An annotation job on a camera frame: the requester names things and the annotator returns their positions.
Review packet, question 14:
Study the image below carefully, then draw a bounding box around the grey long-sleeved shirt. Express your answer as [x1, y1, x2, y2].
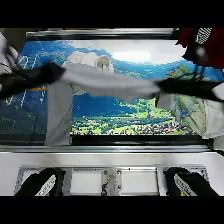
[44, 61, 177, 148]

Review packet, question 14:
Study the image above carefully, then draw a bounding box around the black and white striped garment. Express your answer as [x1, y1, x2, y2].
[194, 28, 213, 45]

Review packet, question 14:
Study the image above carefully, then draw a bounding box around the red garment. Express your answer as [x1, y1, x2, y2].
[175, 28, 224, 70]

